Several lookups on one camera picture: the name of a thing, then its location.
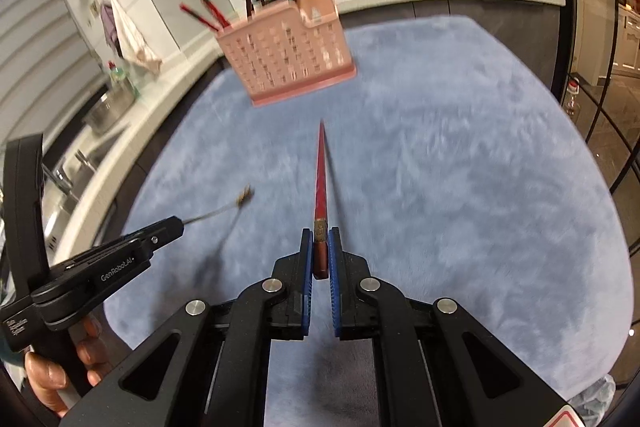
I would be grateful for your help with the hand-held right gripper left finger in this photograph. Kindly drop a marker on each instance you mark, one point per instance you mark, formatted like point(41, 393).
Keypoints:
point(306, 287)

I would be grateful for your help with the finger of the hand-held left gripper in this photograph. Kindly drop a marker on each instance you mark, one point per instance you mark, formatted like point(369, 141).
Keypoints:
point(160, 233)

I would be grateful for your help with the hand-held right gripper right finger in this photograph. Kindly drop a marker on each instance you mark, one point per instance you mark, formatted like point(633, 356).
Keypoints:
point(337, 287)

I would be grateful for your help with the gold flower spoon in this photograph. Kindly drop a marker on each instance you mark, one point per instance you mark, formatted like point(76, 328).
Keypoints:
point(245, 195)

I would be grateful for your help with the dark red chopstick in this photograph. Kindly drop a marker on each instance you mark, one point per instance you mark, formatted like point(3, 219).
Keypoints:
point(320, 187)

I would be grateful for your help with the pink perforated utensil basket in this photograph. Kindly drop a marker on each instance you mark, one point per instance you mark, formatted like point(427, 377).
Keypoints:
point(285, 52)

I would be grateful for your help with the person's left hand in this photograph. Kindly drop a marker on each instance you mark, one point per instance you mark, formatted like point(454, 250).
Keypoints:
point(92, 357)

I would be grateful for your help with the stainless steel sink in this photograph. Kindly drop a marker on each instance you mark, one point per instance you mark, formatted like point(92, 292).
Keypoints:
point(60, 217)

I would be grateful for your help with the chrome faucet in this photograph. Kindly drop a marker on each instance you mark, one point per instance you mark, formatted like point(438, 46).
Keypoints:
point(57, 182)

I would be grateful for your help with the white stone countertop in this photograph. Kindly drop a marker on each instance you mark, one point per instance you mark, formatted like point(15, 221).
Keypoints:
point(165, 107)

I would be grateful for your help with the steel colander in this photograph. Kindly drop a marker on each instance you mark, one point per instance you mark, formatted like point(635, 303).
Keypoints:
point(107, 109)

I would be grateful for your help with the blue plush mat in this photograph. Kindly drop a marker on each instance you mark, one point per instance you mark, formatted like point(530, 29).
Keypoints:
point(450, 182)

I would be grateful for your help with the green dish soap bottle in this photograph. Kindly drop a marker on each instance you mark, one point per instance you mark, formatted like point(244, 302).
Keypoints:
point(120, 79)

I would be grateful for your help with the beige hanging cloth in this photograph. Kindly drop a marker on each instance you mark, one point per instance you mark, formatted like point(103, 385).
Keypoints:
point(132, 39)

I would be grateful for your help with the purple hanging cloth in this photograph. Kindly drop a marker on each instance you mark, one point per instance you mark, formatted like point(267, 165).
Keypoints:
point(108, 27)

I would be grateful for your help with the clear plastic bag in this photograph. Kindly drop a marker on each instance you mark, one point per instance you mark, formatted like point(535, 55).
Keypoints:
point(595, 399)

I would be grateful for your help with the red cap plastic bottle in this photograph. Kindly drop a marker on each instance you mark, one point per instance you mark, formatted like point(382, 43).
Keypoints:
point(572, 94)

